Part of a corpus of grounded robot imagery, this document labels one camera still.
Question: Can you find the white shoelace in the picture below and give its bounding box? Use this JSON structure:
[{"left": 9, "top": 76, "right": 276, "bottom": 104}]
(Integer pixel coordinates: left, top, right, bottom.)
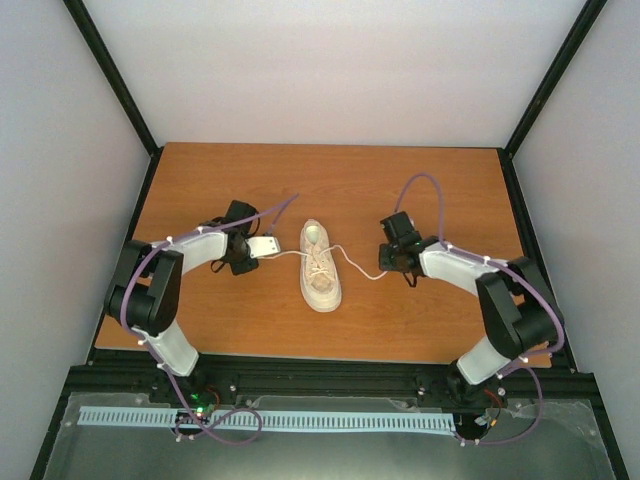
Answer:
[{"left": 260, "top": 244, "right": 388, "bottom": 281}]

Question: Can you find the white sneaker shoe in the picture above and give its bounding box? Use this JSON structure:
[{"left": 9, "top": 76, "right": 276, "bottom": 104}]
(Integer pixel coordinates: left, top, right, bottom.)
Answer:
[{"left": 300, "top": 219, "right": 342, "bottom": 313}]

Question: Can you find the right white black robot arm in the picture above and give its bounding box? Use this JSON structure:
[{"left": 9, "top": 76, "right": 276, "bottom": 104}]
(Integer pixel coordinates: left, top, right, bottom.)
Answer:
[{"left": 378, "top": 211, "right": 565, "bottom": 404}]

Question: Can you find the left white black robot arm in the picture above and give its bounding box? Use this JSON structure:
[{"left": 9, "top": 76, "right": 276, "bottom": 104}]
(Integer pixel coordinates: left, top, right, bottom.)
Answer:
[{"left": 104, "top": 200, "right": 260, "bottom": 403}]

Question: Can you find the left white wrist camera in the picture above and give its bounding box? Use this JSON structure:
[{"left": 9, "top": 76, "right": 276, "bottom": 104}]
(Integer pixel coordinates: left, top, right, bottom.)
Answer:
[{"left": 247, "top": 235, "right": 281, "bottom": 259}]

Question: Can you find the right black frame post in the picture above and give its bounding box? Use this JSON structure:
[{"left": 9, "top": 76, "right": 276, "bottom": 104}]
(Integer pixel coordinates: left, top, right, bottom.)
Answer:
[{"left": 503, "top": 0, "right": 609, "bottom": 157}]

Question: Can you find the black frame post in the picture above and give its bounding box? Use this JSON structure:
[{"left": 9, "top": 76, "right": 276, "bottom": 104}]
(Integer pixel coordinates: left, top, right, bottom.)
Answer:
[
  {"left": 503, "top": 0, "right": 609, "bottom": 157},
  {"left": 62, "top": 0, "right": 164, "bottom": 157}
]

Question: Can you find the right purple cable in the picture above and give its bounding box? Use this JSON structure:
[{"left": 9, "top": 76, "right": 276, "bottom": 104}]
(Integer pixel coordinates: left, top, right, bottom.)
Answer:
[{"left": 394, "top": 172, "right": 566, "bottom": 447}]

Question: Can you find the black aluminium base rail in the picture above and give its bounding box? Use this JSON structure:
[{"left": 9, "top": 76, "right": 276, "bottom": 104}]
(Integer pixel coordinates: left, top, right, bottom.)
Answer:
[{"left": 62, "top": 350, "right": 603, "bottom": 411}]

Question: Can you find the light blue slotted cable duct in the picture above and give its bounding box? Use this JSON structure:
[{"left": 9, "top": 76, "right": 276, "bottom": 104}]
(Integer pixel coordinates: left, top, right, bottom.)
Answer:
[{"left": 77, "top": 406, "right": 455, "bottom": 435}]

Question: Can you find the left black frame post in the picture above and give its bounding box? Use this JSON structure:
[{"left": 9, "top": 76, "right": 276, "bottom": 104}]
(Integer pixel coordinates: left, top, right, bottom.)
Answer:
[{"left": 62, "top": 0, "right": 164, "bottom": 157}]

